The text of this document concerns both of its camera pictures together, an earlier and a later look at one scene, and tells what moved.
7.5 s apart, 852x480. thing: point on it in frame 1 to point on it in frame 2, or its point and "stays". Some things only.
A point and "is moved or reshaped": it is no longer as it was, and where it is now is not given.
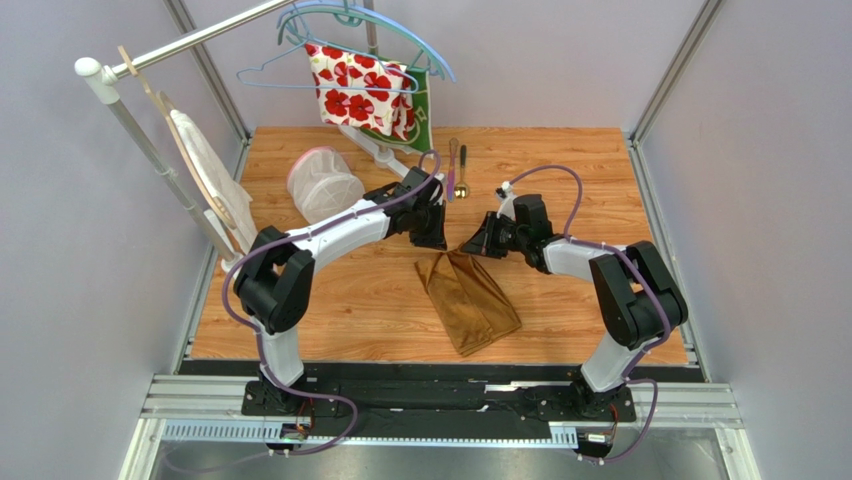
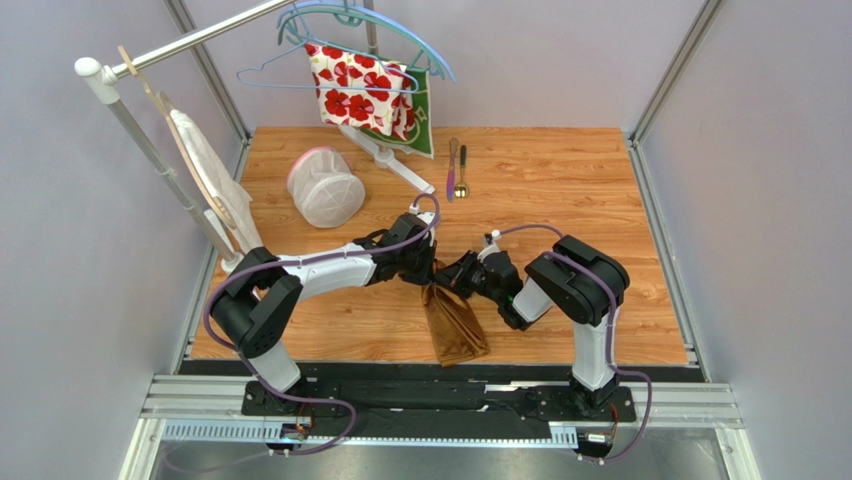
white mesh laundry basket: x=320 y=182 stays
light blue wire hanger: x=326 y=87 stays
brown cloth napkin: x=476 y=310 is moved or reshaped
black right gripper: x=490 y=236 to x=462 y=274
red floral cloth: x=362 y=90 stays
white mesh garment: x=224 y=183 stays
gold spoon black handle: x=462 y=190 stays
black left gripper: x=436 y=239 to x=427 y=274
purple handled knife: x=453 y=144 stays
